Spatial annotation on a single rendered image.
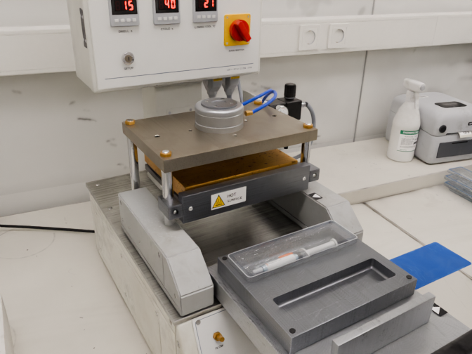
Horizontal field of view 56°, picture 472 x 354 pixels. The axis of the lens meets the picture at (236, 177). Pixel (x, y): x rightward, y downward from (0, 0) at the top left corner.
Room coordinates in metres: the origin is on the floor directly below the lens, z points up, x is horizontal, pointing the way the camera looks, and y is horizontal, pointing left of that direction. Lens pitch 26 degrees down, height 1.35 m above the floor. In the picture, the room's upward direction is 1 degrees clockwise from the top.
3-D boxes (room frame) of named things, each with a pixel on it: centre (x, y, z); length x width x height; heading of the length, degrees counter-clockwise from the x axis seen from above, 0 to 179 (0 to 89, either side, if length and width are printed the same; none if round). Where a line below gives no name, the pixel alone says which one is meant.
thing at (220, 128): (0.73, 0.03, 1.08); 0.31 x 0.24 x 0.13; 121
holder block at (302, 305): (0.47, -0.11, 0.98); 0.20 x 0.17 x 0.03; 121
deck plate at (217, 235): (0.73, 0.05, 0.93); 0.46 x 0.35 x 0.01; 31
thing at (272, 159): (0.70, 0.02, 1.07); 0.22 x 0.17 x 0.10; 121
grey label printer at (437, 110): (1.39, -0.65, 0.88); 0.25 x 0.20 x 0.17; 19
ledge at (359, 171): (1.27, -0.37, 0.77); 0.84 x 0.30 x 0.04; 115
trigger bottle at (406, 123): (1.32, -0.52, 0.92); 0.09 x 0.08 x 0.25; 15
